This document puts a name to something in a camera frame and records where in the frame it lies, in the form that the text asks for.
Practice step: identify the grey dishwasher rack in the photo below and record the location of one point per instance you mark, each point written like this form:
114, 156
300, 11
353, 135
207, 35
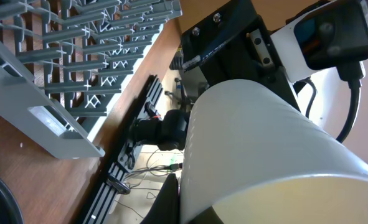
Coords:
64, 65

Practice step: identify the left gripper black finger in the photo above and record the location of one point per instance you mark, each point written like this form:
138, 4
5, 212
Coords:
165, 209

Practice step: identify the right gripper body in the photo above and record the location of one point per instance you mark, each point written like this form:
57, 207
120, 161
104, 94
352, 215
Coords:
234, 43

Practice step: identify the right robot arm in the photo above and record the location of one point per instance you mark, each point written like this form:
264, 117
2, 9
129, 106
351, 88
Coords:
167, 133

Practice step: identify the black aluminium rail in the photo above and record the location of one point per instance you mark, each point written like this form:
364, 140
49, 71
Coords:
124, 154

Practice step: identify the white cup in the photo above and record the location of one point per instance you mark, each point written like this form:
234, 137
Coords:
250, 157

